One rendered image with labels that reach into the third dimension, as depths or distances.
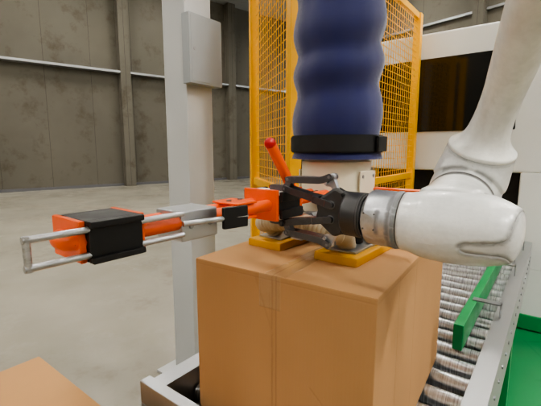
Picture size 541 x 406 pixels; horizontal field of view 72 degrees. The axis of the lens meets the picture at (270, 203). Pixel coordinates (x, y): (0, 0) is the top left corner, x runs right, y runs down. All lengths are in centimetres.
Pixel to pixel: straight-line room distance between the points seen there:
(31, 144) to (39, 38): 289
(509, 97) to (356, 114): 34
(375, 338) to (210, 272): 36
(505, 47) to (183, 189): 153
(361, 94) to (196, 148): 111
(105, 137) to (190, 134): 1092
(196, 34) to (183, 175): 63
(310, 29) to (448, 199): 50
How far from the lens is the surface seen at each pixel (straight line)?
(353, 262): 76
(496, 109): 64
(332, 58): 86
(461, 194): 57
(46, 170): 1239
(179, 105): 184
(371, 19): 90
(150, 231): 52
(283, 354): 76
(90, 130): 1259
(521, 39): 53
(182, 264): 194
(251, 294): 75
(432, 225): 55
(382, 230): 58
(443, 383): 126
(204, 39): 186
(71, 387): 124
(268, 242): 88
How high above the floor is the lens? 118
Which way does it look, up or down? 8 degrees down
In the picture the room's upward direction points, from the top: straight up
